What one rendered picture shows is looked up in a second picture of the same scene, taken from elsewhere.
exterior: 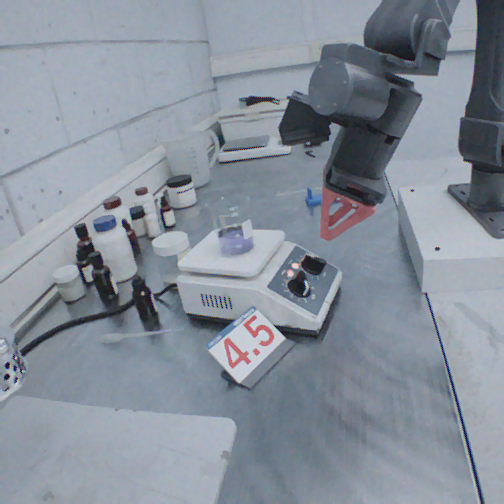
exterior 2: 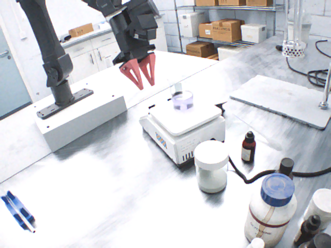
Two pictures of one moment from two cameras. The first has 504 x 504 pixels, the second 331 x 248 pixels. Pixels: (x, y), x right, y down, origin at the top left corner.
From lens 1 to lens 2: 0.90 m
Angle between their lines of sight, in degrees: 110
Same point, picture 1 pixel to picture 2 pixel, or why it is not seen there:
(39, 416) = (304, 114)
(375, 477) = (206, 81)
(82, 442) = (281, 102)
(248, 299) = not seen: hidden behind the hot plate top
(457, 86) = not seen: outside the picture
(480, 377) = (160, 86)
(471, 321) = (136, 96)
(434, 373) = (167, 90)
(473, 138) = (65, 64)
